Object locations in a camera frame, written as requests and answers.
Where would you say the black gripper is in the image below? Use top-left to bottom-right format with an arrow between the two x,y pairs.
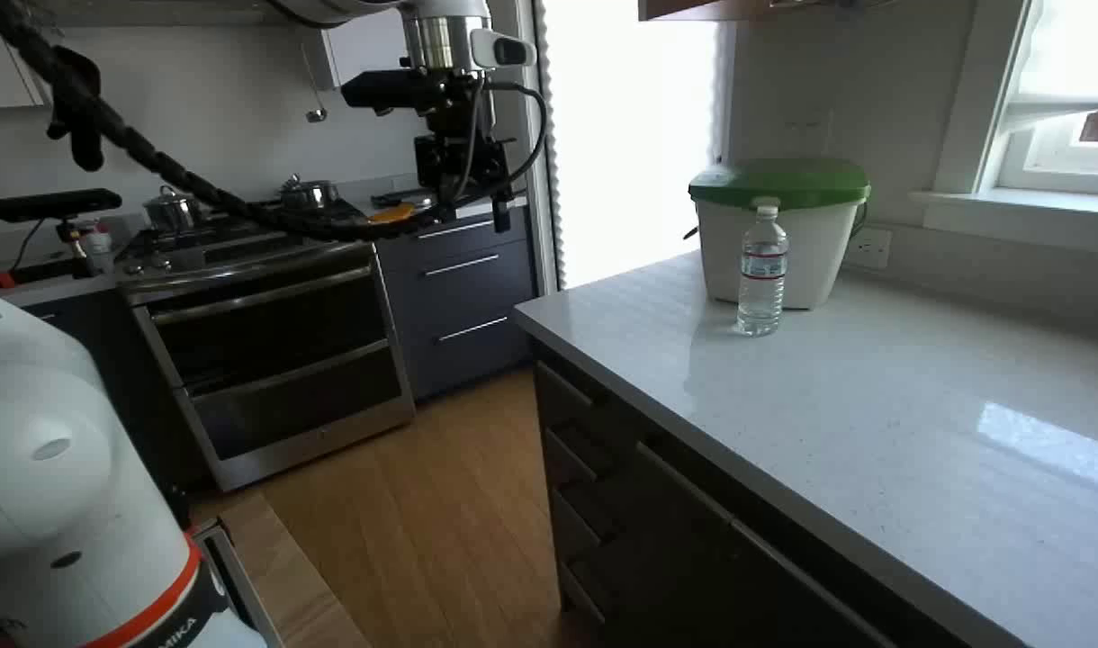
343,70 -> 513,233

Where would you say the dark drawer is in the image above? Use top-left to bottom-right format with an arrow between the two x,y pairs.
532,350 -> 637,481

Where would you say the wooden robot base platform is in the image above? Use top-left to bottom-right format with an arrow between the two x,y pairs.
195,490 -> 370,648

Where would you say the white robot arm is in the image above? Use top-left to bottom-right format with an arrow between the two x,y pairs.
0,301 -> 266,648

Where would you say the grey cabinet beside oven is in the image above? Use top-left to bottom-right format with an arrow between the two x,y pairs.
377,200 -> 536,399

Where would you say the white glass door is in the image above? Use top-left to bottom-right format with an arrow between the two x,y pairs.
543,0 -> 724,289

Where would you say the stainless steel oven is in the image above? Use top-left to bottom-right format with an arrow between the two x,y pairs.
116,223 -> 413,490

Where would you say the clear plastic water bottle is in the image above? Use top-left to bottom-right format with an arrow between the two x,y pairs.
739,200 -> 789,340

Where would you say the white bin with green lid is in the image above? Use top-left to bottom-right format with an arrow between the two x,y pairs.
687,160 -> 872,309

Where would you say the dark island cabinet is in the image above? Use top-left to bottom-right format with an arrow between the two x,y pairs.
532,343 -> 1015,648

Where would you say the wooden wall shelf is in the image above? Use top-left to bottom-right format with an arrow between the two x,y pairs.
637,0 -> 841,22

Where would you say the black camera on stand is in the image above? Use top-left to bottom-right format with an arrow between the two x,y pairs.
0,189 -> 122,255

